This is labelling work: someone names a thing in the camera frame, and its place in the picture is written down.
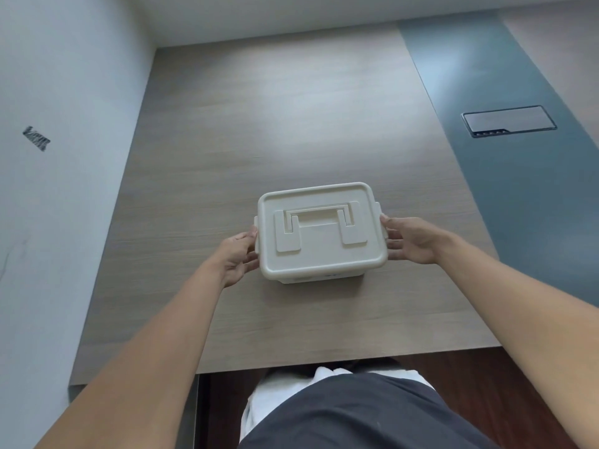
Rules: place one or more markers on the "person's right hand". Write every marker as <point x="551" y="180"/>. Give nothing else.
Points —
<point x="419" y="240"/>

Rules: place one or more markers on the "person's right fingers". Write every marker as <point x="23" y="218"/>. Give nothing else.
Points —
<point x="395" y="224"/>

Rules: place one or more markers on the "person's left forearm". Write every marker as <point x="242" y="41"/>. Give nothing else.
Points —
<point x="154" y="355"/>

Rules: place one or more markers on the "person's left hand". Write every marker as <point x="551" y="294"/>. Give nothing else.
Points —
<point x="236" y="259"/>

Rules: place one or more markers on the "person's left fingers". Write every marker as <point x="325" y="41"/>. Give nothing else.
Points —
<point x="248" y="238"/>

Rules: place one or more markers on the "person's right forearm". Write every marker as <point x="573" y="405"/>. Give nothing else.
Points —
<point x="519" y="303"/>

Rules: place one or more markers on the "beige plastic storage box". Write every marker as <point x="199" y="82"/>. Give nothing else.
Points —
<point x="319" y="277"/>

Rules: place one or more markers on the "dark grey shorts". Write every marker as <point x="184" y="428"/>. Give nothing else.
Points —
<point x="365" y="416"/>

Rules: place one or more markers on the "white shirt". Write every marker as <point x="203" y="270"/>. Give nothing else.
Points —
<point x="269" y="397"/>

